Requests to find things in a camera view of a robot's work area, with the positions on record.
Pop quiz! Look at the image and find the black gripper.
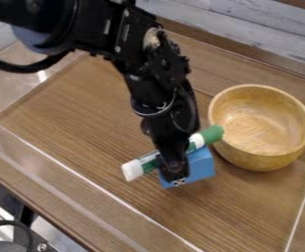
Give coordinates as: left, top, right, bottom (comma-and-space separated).
139, 99, 199, 182

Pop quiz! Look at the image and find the blue foam block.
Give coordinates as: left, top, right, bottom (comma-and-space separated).
158, 147, 215, 189

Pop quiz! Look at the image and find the green and white marker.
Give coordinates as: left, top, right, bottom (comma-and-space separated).
120, 125, 223, 181

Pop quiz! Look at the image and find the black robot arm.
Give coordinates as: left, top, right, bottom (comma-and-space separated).
0, 0, 199, 182

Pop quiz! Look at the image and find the brown wooden bowl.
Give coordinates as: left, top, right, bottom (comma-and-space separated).
207, 84, 305, 172

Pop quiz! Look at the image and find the clear acrylic tray wall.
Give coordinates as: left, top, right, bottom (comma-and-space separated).
0, 53, 305, 252

